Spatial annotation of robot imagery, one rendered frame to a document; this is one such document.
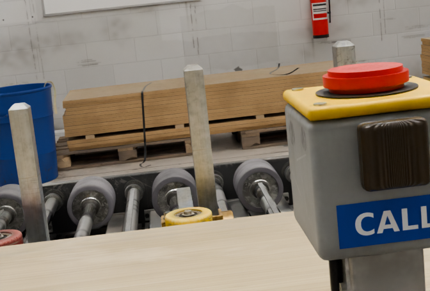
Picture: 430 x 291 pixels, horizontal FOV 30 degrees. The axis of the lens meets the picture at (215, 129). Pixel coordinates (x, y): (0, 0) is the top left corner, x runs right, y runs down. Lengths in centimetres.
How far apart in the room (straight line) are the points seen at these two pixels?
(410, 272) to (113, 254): 86
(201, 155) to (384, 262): 110
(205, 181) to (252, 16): 612
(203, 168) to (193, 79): 17
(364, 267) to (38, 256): 93
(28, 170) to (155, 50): 608
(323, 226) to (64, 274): 84
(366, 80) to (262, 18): 722
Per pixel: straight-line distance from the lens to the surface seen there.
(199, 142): 147
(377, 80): 37
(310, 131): 35
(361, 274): 39
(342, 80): 37
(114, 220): 199
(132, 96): 625
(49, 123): 603
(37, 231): 152
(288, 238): 121
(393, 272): 39
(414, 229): 37
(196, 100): 146
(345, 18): 773
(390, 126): 35
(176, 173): 190
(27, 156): 149
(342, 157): 35
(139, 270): 114
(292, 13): 762
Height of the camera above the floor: 128
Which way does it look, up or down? 10 degrees down
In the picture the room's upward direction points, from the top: 6 degrees counter-clockwise
